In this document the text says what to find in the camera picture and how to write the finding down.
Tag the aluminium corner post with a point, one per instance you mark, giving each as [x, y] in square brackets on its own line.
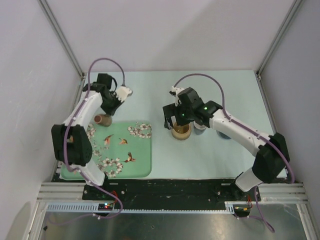
[49, 14]
[280, 34]

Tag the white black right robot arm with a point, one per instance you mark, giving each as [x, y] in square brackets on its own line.
[270, 151]

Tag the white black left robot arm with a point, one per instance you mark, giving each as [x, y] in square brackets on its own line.
[71, 143]

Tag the brown small cup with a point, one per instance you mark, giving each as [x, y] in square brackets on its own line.
[103, 120]

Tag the left aluminium corner post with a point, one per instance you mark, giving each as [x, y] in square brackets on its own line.
[49, 14]

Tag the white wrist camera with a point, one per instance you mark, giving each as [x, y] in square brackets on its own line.
[122, 93]
[175, 92]

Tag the light blue coffee mug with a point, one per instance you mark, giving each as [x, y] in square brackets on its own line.
[199, 129]

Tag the aluminium frame rail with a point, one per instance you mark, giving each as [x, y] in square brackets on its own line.
[61, 191]

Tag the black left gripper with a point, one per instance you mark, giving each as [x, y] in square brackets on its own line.
[111, 111]

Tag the green floral tray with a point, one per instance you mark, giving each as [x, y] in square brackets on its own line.
[123, 149]

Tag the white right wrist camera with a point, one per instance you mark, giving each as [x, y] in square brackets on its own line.
[175, 92]

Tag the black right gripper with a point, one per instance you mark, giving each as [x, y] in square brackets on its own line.
[169, 111]

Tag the dark blue mug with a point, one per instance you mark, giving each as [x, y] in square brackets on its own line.
[223, 136]

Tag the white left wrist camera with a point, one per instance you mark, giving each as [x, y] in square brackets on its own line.
[122, 93]

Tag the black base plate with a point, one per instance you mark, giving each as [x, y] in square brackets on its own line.
[177, 194]

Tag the right aluminium corner post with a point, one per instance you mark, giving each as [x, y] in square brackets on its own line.
[280, 34]

